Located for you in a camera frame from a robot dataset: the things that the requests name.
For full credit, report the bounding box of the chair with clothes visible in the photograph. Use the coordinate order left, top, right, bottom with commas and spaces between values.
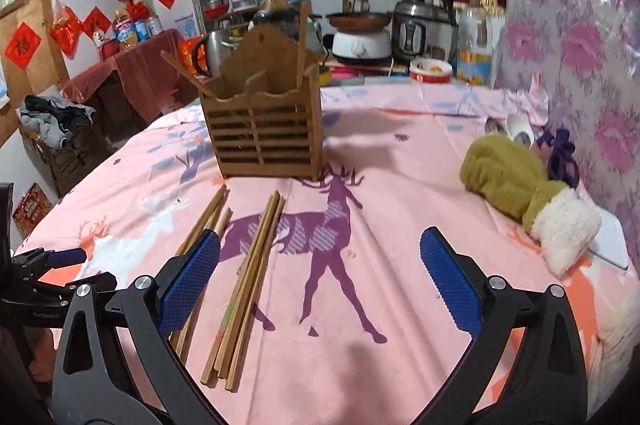
17, 95, 113, 198

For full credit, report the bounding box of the silver pressure cooker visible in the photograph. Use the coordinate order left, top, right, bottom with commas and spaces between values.
392, 0, 458, 63

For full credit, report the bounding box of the red covered side table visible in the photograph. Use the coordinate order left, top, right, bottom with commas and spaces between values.
62, 30, 198, 141

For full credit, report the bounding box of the steel electric kettle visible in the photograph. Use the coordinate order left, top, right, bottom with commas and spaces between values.
191, 29, 242, 78

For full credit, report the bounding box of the brown frying pan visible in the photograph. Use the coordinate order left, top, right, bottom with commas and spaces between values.
326, 12, 393, 33

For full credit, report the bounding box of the metal spoon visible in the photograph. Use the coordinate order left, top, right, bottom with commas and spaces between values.
484, 118, 508, 135

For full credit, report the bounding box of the white electric hotplate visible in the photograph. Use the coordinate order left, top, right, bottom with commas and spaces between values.
330, 30, 392, 63

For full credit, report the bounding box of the green plush mitten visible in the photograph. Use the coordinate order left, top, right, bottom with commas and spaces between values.
459, 134, 601, 278

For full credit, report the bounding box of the dark soy sauce bottle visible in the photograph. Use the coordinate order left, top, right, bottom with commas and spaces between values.
253, 0, 299, 41

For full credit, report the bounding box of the wooden utensil holder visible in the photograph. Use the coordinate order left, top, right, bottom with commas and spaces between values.
201, 24, 322, 180

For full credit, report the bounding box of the purple ribbon bow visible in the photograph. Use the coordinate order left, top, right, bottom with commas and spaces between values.
536, 127, 580, 189

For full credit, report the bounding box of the pink deer tablecloth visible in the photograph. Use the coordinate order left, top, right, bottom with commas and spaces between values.
14, 82, 640, 425

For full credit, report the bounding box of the clear oil bottle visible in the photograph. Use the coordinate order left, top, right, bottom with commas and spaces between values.
456, 0, 494, 86

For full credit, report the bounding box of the red white bowl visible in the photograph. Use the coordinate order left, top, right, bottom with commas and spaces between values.
409, 57, 454, 84

